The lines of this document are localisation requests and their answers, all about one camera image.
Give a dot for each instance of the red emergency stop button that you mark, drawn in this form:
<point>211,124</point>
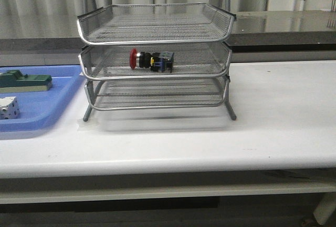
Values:
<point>156,62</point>

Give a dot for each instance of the mesh rack tray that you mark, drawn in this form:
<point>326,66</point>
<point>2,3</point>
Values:
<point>155,23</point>
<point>210,59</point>
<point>126,94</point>

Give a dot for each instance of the white table leg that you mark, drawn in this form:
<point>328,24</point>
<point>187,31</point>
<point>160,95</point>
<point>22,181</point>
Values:
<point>325,208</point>

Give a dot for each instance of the grey stone counter ledge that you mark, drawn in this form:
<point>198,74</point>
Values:
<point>256,37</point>

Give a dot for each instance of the blue plastic tray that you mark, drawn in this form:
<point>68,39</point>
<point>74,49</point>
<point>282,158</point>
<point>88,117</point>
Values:
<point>41,109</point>

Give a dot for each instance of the green terminal block module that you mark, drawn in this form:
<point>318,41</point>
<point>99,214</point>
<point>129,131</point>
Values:
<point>15,81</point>

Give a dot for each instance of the white grey connector block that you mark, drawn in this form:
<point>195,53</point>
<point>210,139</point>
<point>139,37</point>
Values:
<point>9,108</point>

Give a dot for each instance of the silver wire rack frame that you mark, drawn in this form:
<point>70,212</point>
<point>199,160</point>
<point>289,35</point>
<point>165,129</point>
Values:
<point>155,56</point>

